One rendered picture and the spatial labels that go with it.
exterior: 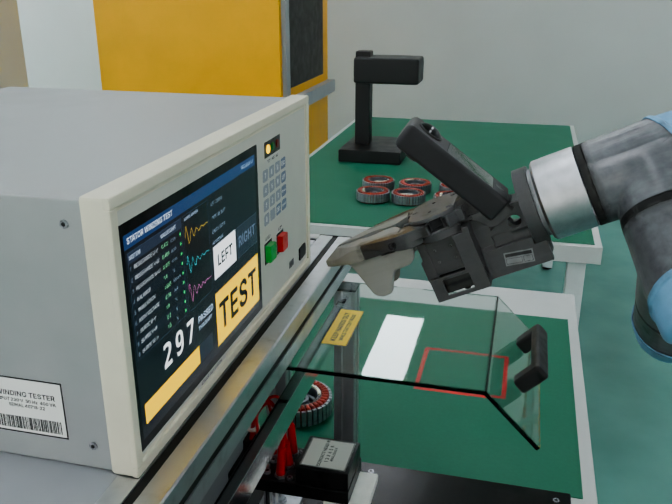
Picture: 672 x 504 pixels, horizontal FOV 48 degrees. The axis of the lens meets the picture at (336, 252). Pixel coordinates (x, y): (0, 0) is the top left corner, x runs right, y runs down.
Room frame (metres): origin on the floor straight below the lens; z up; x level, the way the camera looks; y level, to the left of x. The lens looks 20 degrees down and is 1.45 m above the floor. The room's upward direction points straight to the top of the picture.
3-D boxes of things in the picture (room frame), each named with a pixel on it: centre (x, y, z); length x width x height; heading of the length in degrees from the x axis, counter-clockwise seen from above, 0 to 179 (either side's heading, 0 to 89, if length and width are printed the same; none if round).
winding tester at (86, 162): (0.70, 0.27, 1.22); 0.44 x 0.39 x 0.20; 166
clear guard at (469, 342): (0.78, -0.07, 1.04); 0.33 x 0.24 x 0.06; 76
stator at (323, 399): (1.10, 0.06, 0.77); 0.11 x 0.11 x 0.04
